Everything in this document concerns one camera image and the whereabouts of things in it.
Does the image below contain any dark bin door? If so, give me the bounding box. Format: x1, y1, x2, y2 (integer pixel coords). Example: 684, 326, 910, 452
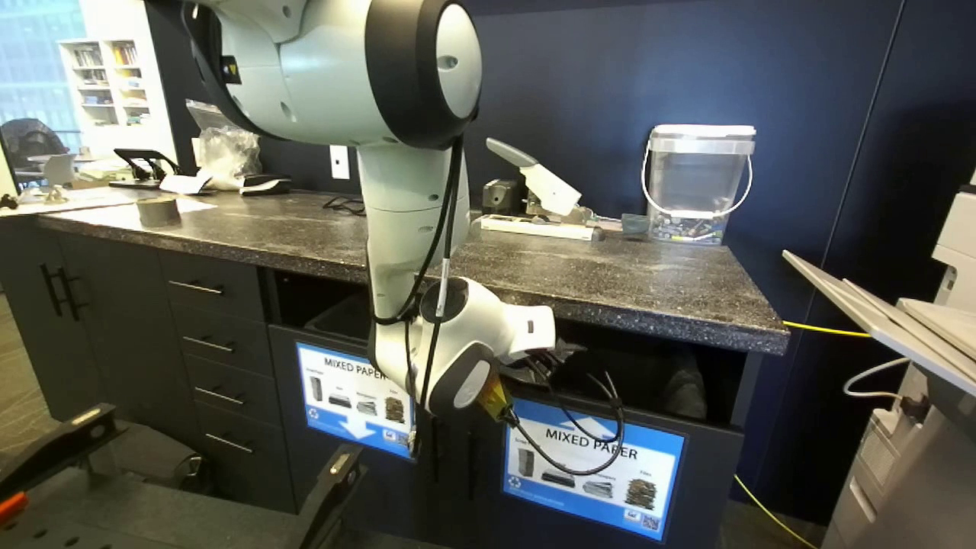
270, 325, 464, 547
454, 370, 749, 549

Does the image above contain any small dark grey device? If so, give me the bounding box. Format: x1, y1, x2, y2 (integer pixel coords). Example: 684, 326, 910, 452
480, 177, 526, 219

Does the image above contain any small grey box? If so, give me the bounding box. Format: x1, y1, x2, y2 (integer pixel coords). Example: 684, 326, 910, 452
619, 212, 656, 245

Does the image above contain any blue sign, arrow under text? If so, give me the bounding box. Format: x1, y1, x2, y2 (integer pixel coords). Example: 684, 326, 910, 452
292, 340, 418, 465

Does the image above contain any clear plastic bucket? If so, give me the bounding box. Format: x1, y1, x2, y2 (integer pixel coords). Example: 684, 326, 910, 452
639, 121, 761, 249

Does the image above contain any black and white flat object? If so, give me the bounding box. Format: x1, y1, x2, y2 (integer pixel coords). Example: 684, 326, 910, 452
237, 174, 292, 200

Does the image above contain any blue sign, arrow over text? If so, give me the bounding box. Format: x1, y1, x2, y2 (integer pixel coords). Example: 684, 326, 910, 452
502, 395, 687, 542

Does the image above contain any clear plastic zip bag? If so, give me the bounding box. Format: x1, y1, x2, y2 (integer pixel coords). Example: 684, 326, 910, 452
182, 97, 270, 193

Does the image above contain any white paper stack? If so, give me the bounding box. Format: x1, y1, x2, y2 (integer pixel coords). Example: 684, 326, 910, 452
158, 172, 218, 200

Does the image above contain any black desk stand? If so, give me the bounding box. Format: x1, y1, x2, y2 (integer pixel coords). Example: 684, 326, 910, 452
109, 147, 182, 193

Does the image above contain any dark cabinet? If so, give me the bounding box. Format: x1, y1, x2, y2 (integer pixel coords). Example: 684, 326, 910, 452
0, 217, 761, 549

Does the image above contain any large flat white sheet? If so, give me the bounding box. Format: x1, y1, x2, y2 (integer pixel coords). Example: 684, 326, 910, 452
20, 186, 219, 219

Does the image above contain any white cubby shelf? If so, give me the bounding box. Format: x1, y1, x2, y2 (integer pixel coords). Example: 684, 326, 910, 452
59, 33, 156, 134

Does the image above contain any large white printer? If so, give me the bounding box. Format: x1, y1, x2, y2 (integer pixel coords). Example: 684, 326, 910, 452
777, 172, 976, 549

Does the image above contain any black domed object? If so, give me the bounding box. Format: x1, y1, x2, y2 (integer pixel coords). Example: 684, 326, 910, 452
0, 116, 73, 193

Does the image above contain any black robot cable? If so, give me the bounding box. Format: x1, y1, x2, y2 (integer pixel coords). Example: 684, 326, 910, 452
368, 134, 631, 481

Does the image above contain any gold wrist camera bar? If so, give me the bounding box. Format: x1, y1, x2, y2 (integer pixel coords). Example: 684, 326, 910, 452
473, 372, 518, 423

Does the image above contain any thin black cable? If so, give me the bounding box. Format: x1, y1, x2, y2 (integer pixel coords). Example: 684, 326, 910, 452
321, 193, 367, 217

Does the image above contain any small white wall plate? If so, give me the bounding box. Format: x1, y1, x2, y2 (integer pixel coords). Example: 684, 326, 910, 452
328, 145, 355, 184

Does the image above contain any metal drawer handle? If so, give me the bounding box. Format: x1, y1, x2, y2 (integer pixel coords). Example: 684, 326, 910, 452
180, 332, 237, 358
202, 429, 256, 457
164, 277, 227, 298
193, 384, 248, 408

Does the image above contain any yellow cable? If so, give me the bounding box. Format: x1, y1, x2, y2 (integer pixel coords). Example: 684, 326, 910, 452
729, 317, 880, 549

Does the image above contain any white cable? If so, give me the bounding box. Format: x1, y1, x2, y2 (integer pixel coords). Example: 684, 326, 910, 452
838, 353, 916, 407

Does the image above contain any black vertical cabinet handle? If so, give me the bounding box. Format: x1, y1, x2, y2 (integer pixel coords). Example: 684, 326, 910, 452
59, 267, 85, 325
39, 264, 66, 322

